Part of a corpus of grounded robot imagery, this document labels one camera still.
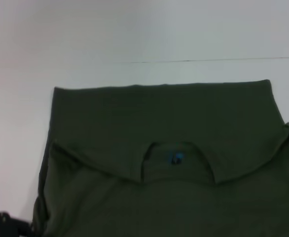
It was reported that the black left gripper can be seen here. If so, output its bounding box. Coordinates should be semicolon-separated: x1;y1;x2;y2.
0;211;36;237

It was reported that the dark green t-shirt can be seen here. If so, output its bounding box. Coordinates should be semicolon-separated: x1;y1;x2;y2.
33;79;289;237

